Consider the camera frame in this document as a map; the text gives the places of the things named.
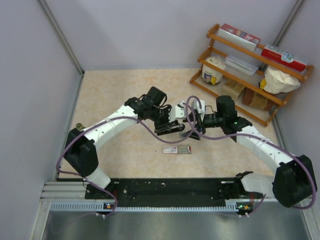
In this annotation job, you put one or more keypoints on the white paper bag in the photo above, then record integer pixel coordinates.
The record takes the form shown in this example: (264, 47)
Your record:
(275, 81)

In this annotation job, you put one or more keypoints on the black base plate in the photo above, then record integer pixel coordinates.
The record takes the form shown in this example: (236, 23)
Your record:
(170, 192)

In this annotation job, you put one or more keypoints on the clear plastic tray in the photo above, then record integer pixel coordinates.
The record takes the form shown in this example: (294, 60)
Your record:
(241, 65)

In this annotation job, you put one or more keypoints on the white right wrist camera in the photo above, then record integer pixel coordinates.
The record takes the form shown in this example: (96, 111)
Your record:
(199, 106)

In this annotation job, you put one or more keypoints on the red white foil box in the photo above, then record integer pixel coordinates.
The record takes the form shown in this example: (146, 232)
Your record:
(238, 37)

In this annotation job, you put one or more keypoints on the aluminium rail frame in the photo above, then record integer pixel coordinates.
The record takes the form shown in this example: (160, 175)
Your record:
(75, 190)

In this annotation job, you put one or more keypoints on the red white staple box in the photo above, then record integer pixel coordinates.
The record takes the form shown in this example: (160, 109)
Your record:
(177, 149)

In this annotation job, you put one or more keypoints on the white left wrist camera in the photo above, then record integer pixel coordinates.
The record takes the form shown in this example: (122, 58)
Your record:
(177, 112)

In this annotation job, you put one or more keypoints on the white jar yellow label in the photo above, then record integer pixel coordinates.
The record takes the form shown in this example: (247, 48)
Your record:
(209, 75)

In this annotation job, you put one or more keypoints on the brown paper package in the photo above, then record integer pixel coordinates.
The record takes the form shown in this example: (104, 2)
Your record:
(257, 101)

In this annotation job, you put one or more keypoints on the red cling wrap box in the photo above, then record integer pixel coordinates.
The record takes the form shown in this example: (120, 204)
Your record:
(283, 57)

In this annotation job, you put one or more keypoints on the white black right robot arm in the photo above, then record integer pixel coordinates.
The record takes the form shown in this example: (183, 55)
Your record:
(293, 184)

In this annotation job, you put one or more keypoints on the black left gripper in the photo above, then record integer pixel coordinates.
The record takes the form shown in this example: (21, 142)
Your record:
(167, 110)

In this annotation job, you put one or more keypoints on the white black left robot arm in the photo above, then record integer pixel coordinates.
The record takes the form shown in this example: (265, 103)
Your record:
(82, 145)

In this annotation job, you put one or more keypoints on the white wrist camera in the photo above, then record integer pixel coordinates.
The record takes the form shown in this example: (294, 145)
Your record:
(177, 112)
(199, 106)

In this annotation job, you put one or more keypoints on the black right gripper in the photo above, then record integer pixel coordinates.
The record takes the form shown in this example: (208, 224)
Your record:
(200, 124)

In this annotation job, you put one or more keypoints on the grey slotted cable duct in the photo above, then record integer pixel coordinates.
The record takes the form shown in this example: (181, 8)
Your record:
(101, 206)

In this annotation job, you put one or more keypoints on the grey staple strips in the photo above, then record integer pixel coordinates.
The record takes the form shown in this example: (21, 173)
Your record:
(182, 135)

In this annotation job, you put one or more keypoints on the green glass bottle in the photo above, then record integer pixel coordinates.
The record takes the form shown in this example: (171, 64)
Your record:
(79, 126)

